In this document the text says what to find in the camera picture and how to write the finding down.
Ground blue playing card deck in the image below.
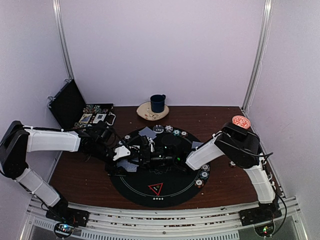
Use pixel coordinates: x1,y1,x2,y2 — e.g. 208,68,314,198
117,160,139,173

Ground dealt card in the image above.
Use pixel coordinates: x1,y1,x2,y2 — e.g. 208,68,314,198
138,127,154,136

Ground red triangle all-in marker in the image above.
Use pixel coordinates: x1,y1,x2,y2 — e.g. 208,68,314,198
148,182,164,196

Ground green chips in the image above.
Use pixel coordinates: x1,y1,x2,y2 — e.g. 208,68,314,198
172,129,181,136

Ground green fifty poker chip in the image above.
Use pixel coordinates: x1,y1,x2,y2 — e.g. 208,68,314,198
199,170,209,180

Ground blue ten poker chip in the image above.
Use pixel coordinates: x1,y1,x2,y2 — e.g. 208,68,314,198
202,164,210,171

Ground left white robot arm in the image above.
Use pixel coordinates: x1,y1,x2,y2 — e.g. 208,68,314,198
0,120,139,222

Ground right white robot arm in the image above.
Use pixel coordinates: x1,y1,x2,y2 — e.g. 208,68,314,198
139,122,279,221

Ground round black poker mat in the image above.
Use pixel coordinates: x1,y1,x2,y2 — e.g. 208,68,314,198
110,124,211,208

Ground beige ceramic saucer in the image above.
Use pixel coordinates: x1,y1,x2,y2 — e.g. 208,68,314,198
136,101,170,121

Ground white boxed card deck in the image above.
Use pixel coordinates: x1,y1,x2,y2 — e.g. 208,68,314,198
92,113,107,124

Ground dark blue mug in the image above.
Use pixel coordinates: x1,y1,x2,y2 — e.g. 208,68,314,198
150,94,166,113

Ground blue boxed card deck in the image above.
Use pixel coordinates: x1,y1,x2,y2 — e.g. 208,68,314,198
78,113,93,123

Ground black poker set case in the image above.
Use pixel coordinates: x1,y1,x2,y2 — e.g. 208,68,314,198
47,79,116,129

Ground red patterned small bowl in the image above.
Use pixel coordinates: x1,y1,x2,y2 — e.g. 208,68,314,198
232,115,251,130

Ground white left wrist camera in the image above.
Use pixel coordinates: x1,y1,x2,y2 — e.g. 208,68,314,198
112,145,131,161

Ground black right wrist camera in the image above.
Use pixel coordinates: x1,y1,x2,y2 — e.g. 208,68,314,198
161,134,181,150

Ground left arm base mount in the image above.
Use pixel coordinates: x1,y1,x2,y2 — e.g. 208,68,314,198
45,208,90,239

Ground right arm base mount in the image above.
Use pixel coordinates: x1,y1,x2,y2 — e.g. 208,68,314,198
239,207,282,238

